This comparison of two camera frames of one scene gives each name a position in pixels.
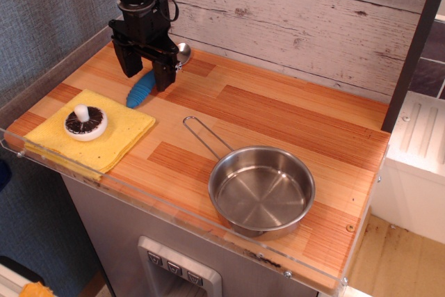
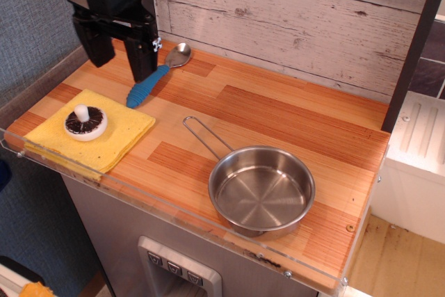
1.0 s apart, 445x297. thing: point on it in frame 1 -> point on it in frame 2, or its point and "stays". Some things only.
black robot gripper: [144, 28] -> [117, 1]
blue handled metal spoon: [147, 83] stays
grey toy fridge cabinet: [141, 253] stays
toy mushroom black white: [85, 124] stays
